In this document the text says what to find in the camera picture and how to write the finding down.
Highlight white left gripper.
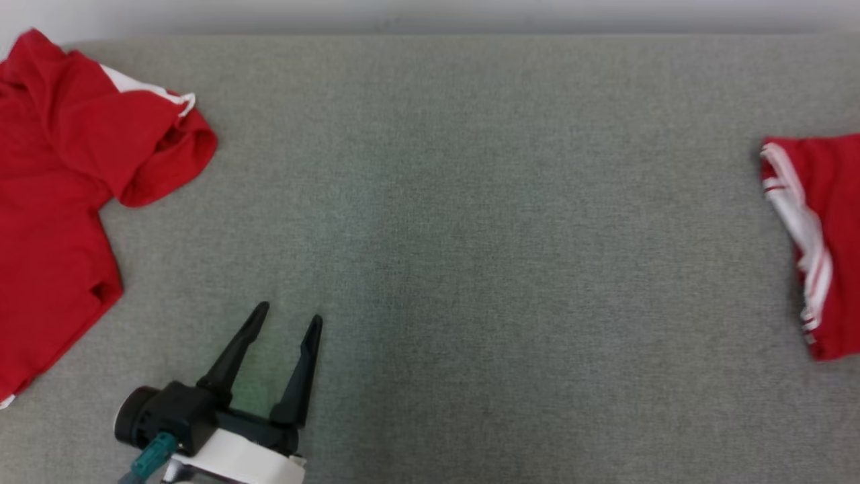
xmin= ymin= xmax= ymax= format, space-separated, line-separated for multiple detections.
xmin=161 ymin=301 xmax=324 ymax=484

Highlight red shorts with white stripe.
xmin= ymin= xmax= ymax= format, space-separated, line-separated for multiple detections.
xmin=0 ymin=28 xmax=219 ymax=411

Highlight red Bulls 23 jersey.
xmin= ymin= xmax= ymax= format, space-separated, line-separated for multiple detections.
xmin=759 ymin=133 xmax=860 ymax=362

